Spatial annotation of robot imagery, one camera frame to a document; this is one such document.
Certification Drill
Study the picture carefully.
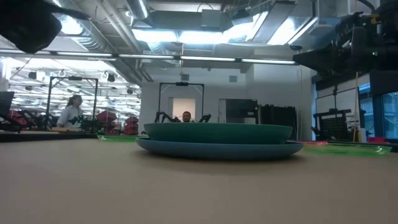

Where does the grey ceiling box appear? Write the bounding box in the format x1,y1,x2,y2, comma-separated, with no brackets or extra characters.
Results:
200,8,224,29

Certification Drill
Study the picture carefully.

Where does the black gantry frame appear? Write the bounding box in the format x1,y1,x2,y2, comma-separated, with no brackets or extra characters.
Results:
45,75,100,130
158,82,205,123

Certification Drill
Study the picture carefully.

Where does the black wall panel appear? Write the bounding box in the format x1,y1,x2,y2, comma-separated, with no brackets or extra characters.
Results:
369,70,398,96

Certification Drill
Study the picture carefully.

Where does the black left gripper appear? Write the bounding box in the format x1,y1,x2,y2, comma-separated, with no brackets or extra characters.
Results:
0,0,91,54

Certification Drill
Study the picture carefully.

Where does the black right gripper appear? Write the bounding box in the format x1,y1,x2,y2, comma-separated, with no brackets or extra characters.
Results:
292,11,398,74

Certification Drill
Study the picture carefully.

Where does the clear green plastic plate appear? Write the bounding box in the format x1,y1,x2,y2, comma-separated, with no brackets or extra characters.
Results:
96,134,149,144
302,142,393,157

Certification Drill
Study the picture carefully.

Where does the long ceiling light strip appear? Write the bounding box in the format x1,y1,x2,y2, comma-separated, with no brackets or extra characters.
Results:
0,49,297,66

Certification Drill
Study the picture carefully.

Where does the silver ceiling air duct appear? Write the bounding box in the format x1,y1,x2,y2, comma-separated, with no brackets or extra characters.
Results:
251,0,321,46

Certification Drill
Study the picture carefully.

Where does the blue plastic plate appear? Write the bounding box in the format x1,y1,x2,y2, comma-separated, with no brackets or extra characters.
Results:
135,137,305,162

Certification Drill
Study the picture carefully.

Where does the black folding screen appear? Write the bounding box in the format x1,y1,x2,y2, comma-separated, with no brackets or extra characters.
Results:
258,105,298,141

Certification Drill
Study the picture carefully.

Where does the dark green plastic plate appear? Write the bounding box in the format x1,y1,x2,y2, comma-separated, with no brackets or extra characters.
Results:
143,121,294,146

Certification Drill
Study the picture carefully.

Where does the red storage bin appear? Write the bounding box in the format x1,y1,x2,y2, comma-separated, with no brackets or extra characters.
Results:
123,116,140,136
95,110,118,135

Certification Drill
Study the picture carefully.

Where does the black equipment stand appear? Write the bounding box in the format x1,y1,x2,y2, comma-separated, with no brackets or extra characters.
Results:
312,108,353,142

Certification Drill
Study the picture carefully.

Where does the black cabinet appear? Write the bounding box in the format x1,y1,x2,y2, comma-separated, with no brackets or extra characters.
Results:
224,98,259,124

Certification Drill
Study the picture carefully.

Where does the dark monitor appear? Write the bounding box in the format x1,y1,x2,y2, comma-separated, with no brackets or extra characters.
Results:
0,90,16,119

